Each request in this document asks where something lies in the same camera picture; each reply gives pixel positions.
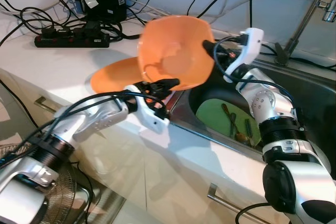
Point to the orange plastic plate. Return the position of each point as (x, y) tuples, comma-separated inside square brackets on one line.
[(113, 77)]

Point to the stainless steel sink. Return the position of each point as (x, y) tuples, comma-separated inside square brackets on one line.
[(310, 93)]

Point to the orange plastic bowl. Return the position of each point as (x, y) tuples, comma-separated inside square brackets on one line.
[(173, 40)]

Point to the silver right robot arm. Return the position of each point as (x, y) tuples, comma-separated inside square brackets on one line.
[(268, 100)]

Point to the green plate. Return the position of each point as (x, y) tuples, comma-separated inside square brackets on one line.
[(212, 119)]

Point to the steel faucet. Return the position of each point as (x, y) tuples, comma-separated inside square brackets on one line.
[(302, 22)]

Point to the brown wooden spoon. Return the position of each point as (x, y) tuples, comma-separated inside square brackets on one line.
[(229, 121)]

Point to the black power strip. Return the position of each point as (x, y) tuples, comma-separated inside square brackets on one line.
[(68, 41)]

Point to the large black power adapter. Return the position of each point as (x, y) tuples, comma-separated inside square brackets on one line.
[(107, 6)]

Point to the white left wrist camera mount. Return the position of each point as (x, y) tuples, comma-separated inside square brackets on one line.
[(155, 119)]

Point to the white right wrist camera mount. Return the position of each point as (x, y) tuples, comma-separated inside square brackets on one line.
[(252, 43)]

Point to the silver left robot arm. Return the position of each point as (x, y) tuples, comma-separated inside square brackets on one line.
[(94, 116)]

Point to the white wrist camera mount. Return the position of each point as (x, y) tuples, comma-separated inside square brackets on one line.
[(155, 119), (252, 43)]

